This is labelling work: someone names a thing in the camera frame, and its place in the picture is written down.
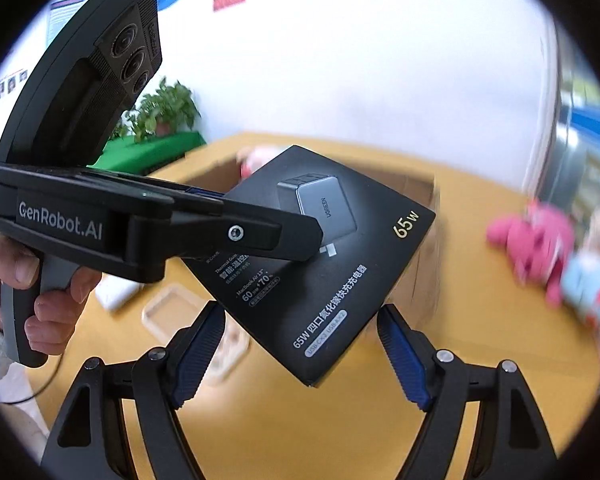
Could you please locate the bright pink plush toy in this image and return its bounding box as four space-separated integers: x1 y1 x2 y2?
486 200 578 306

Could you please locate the black charger box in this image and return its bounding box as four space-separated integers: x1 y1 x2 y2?
184 145 437 387

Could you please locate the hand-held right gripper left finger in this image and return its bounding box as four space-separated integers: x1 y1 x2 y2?
40 302 227 480

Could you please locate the light blue plush toy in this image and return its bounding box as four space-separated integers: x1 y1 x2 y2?
562 210 600 331

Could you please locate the person's left hand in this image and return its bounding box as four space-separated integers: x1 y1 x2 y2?
0 232 101 347

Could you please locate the row of wall photos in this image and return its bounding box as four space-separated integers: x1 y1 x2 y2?
0 67 31 116

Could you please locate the white pink toy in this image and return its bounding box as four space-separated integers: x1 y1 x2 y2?
200 327 251 386

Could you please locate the black cable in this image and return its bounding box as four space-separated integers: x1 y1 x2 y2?
0 360 58 406

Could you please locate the blue wall poster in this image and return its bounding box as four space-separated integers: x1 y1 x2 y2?
45 0 86 48

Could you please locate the white flat box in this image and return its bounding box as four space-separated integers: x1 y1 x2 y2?
96 272 146 311

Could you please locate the large potted plant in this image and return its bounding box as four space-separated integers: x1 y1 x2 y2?
125 77 202 143

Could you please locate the cream framed drawing tablet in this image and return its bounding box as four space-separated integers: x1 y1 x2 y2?
142 282 203 343

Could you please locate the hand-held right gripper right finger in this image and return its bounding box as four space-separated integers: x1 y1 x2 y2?
376 304 561 480

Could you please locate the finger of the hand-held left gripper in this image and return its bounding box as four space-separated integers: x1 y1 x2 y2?
172 185 231 202
125 199 322 283

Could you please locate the green cloth covered table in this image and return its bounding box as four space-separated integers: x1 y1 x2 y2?
97 132 206 173

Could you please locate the pink pig plush toy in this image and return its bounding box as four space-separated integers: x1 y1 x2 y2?
237 145 291 178

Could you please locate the wooden desktop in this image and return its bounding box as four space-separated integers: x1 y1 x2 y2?
40 132 600 480

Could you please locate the large cardboard box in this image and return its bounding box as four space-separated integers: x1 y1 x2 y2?
180 157 443 321

